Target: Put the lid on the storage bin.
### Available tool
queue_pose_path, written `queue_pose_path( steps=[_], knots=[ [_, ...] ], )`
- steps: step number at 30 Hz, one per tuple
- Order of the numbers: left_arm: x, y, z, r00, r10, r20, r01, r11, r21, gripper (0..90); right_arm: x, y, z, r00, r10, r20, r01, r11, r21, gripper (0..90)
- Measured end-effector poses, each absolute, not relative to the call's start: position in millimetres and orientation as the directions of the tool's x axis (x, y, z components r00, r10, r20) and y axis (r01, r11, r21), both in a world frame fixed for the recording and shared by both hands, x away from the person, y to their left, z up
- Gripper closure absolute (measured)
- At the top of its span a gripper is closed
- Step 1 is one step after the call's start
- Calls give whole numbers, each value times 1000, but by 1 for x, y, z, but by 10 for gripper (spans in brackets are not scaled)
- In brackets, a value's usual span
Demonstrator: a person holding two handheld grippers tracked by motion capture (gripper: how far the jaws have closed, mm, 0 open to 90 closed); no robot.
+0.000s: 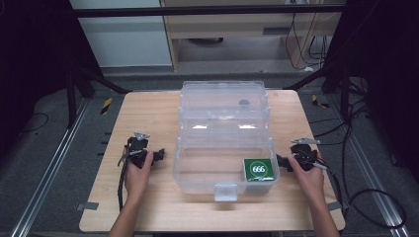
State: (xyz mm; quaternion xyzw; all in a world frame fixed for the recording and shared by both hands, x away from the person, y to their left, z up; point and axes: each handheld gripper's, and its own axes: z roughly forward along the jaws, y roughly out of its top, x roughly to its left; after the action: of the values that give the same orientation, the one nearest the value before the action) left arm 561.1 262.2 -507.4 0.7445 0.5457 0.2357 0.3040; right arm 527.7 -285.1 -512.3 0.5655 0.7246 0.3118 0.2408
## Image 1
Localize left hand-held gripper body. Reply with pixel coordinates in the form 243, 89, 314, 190
118, 131, 158, 170

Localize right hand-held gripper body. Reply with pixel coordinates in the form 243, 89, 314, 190
290, 136, 322, 172

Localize person's left hand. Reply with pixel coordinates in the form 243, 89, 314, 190
124, 150, 155, 199

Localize person's right hand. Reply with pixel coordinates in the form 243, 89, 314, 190
287, 151, 326, 204

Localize green square packet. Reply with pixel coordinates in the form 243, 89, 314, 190
242, 158, 277, 183

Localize yellow black striped tape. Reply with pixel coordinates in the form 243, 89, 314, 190
100, 97, 114, 116
310, 94, 331, 110

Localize grey tape strip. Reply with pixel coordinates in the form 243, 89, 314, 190
75, 201, 100, 212
327, 200, 344, 212

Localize clear plastic storage box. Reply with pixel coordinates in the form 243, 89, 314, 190
172, 80, 282, 202

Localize black metal stand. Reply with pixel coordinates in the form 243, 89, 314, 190
284, 61, 353, 123
64, 64, 133, 130

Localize white cabinet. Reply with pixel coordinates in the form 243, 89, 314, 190
69, 0, 174, 69

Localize black curtain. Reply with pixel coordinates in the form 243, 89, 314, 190
321, 0, 419, 184
0, 0, 104, 159

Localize light wooden desk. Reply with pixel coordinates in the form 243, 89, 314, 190
159, 0, 348, 71

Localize black horizontal bar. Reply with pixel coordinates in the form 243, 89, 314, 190
70, 3, 348, 19

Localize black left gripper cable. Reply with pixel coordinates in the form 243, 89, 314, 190
117, 154, 130, 212

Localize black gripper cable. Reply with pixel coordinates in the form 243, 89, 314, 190
312, 157, 407, 230
117, 154, 130, 212

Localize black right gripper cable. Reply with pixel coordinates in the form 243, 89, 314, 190
312, 157, 407, 230

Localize black floor cables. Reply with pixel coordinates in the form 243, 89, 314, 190
308, 77, 375, 147

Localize aluminium floor rail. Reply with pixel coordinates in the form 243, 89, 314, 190
328, 94, 413, 237
9, 98, 91, 237

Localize thin black floor cable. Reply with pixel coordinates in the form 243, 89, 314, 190
19, 112, 50, 134

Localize black hanging cables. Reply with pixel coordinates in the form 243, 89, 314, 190
284, 12, 331, 71

